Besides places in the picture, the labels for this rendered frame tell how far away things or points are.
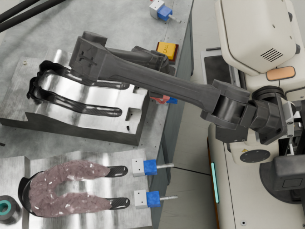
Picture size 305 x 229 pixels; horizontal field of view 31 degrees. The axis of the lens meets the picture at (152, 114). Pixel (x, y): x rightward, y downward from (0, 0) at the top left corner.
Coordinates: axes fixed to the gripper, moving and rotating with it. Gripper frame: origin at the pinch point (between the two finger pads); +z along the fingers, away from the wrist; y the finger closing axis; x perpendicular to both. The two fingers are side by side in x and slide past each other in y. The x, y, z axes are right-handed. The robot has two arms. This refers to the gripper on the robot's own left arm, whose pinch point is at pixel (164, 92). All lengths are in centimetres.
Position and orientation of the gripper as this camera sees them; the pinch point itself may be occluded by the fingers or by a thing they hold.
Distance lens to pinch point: 188.1
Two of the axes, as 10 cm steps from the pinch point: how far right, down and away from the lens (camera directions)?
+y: -2.0, 8.7, -4.6
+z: 0.9, 4.8, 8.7
